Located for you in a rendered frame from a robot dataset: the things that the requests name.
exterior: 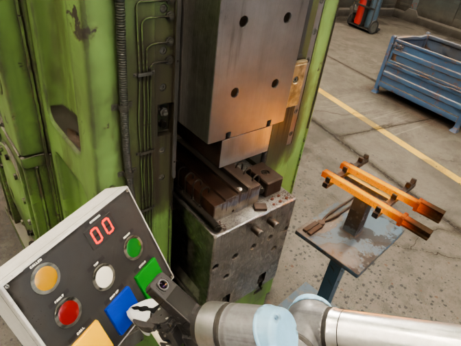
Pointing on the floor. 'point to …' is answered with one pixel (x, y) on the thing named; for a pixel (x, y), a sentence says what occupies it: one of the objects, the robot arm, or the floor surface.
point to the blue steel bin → (424, 74)
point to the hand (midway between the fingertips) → (130, 308)
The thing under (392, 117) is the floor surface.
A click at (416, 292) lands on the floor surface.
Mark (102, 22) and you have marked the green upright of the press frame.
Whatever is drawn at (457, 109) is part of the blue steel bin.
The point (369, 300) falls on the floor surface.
